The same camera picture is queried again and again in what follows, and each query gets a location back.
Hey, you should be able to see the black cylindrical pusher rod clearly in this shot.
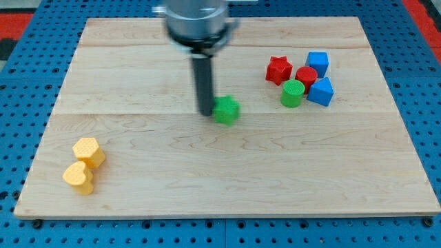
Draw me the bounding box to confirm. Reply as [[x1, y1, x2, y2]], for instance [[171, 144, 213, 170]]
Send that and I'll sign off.
[[192, 54, 214, 116]]

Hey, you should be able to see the red star block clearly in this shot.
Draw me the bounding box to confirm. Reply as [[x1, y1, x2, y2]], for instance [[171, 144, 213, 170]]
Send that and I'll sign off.
[[265, 56, 293, 85]]

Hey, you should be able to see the green star block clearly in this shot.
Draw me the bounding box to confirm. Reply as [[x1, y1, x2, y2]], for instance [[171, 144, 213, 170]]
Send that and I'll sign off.
[[213, 95, 240, 126]]

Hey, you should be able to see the yellow hexagon block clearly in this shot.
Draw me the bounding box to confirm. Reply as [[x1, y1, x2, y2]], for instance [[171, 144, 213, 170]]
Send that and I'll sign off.
[[72, 137, 105, 169]]

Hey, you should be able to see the green cylinder block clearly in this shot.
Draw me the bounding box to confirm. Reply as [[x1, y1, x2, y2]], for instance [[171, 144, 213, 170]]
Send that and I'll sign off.
[[280, 79, 305, 108]]

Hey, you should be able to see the wooden board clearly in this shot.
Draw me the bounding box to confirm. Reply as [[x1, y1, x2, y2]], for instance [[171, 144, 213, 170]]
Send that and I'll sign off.
[[14, 17, 440, 220]]

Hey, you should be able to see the yellow heart block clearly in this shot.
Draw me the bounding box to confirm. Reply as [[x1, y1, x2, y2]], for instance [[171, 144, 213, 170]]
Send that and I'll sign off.
[[62, 161, 94, 196]]

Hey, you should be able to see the blue cube block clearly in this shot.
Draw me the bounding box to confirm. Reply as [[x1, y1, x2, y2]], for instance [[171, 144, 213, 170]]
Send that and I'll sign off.
[[305, 51, 329, 78]]

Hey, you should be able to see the red cylinder block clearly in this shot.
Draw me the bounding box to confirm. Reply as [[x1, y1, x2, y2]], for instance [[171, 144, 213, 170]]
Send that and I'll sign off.
[[295, 66, 318, 94]]

